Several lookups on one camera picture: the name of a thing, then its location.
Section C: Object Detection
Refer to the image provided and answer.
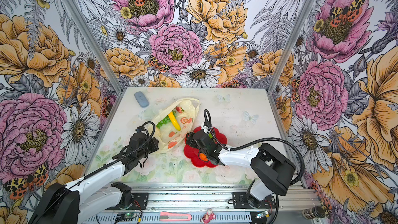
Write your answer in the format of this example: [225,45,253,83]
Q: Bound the fake orange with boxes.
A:
[199,153,208,162]

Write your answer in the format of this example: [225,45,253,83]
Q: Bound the red flower-shaped plate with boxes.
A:
[183,127,228,168]

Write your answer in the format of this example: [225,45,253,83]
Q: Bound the cream printed plastic bag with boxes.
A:
[152,97,200,153]

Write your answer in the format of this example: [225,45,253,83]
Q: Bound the fake small strawberry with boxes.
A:
[175,106,184,113]

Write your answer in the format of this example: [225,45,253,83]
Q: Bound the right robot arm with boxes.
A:
[186,129,303,208]

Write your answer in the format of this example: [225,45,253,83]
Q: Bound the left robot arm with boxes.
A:
[29,132,159,224]

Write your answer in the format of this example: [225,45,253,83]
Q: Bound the fake yellow banana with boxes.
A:
[168,112,181,131]

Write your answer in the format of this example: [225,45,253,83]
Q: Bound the fake green grapes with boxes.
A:
[156,116,171,129]

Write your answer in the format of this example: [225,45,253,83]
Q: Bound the blue-grey eraser block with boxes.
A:
[134,91,149,108]

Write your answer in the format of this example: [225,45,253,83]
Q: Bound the green circuit board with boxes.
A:
[115,213,140,223]

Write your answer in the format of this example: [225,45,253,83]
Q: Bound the pink utility knife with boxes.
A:
[159,212,192,222]

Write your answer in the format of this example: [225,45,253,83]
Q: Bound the small pink figurine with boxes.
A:
[201,208,216,224]

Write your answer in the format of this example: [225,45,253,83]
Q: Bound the dark cylindrical can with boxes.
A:
[302,206,326,219]

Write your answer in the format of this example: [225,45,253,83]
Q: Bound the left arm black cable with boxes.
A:
[65,121,156,190]

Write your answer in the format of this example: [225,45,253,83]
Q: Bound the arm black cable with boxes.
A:
[203,108,306,186]
[65,121,156,190]

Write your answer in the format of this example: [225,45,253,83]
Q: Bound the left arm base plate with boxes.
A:
[124,192,149,211]

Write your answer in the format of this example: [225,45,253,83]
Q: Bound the aluminium frame rail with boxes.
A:
[51,183,321,224]

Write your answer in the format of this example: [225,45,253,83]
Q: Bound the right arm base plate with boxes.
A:
[231,191,276,209]

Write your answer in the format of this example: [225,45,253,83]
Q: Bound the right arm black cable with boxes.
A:
[203,108,306,186]

